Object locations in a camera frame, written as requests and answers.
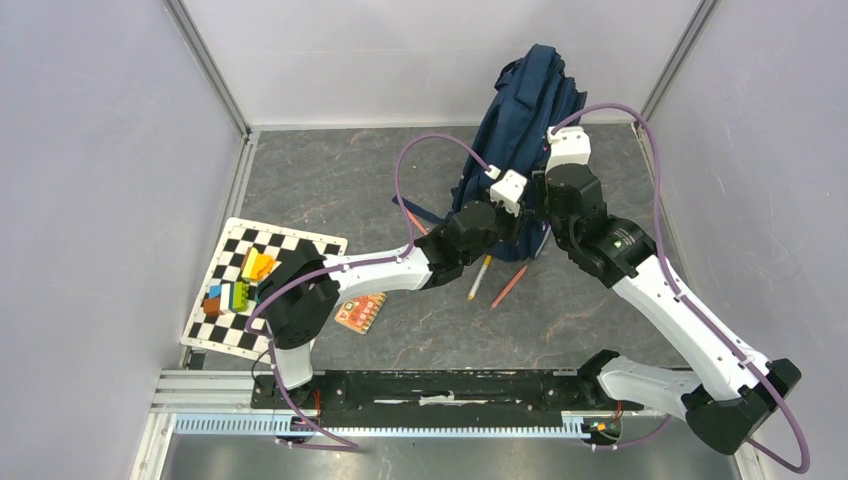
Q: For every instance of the yellow white marker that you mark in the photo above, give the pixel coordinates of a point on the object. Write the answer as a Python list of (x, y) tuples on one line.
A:
[(479, 277)]

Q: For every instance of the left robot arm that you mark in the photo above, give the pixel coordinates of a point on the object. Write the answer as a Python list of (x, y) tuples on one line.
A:
[(298, 296)]

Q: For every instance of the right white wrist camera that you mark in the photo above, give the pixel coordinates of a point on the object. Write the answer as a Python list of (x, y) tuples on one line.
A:
[(567, 145)]

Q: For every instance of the aluminium frame rail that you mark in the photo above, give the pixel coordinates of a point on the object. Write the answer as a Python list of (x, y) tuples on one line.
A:
[(235, 402)]

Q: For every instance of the colourful blocks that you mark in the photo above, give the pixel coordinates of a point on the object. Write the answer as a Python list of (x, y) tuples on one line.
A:
[(229, 291)]

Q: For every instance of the orange pencil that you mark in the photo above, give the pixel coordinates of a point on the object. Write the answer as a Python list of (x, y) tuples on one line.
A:
[(417, 223), (509, 287)]

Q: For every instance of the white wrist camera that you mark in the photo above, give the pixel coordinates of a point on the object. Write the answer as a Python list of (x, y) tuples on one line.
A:
[(507, 189), (567, 145)]

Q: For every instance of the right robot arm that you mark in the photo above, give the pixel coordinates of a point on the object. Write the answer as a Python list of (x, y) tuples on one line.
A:
[(730, 390)]

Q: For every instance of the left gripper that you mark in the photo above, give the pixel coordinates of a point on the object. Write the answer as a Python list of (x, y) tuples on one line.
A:
[(515, 222)]

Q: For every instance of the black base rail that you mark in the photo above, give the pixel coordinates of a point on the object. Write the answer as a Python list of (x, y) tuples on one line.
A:
[(450, 398)]

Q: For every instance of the navy blue backpack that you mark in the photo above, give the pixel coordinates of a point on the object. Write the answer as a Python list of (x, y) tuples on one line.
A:
[(532, 94)]

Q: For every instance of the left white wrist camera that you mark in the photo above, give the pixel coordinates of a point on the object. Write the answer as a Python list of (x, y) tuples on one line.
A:
[(507, 189)]

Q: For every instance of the orange card pack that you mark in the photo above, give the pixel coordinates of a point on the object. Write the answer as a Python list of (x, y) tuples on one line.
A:
[(359, 313)]

